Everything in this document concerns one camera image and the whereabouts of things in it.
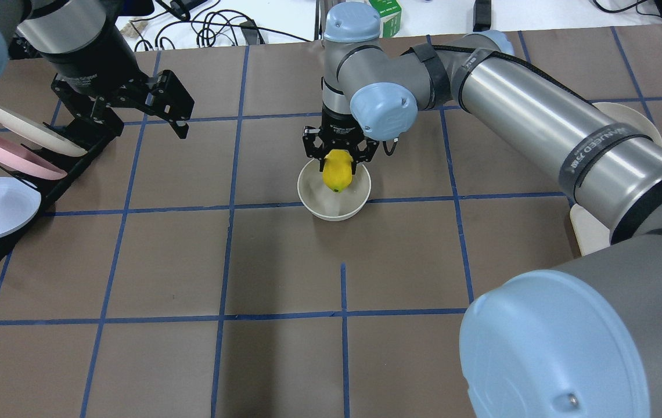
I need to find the aluminium frame post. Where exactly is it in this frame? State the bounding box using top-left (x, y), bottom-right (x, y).
top-left (314, 0), bottom-right (334, 41)

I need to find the cream plate in rack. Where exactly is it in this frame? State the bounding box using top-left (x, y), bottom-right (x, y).
top-left (0, 106), bottom-right (87, 158)

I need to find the pink plate in rack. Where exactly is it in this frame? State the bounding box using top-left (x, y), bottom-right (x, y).
top-left (0, 137), bottom-right (67, 180)

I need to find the white ceramic bowl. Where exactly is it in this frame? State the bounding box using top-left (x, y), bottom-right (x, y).
top-left (297, 159), bottom-right (372, 221)

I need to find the green white box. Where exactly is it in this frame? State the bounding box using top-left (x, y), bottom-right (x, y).
top-left (366, 0), bottom-right (403, 38)

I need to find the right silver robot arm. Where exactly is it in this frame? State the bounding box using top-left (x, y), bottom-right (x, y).
top-left (216, 110), bottom-right (576, 417)

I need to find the white round plate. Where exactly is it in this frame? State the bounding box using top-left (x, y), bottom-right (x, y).
top-left (593, 102), bottom-right (662, 147)

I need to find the black power adapter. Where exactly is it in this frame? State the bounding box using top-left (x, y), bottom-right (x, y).
top-left (472, 0), bottom-right (492, 33)

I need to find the cream rectangular tray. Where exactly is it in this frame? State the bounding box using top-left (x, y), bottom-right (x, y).
top-left (569, 204), bottom-right (611, 256)

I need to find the yellow lemon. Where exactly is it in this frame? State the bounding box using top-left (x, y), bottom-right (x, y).
top-left (321, 150), bottom-right (353, 193)

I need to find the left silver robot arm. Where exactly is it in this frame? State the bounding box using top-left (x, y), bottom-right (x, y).
top-left (0, 1), bottom-right (194, 139)

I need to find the black plate rack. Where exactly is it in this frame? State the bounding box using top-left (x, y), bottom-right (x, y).
top-left (0, 106), bottom-right (122, 262)

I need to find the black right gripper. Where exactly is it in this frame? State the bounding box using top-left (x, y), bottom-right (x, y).
top-left (302, 107), bottom-right (379, 175)

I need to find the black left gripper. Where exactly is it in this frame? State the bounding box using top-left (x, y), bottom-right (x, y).
top-left (51, 64), bottom-right (195, 140)

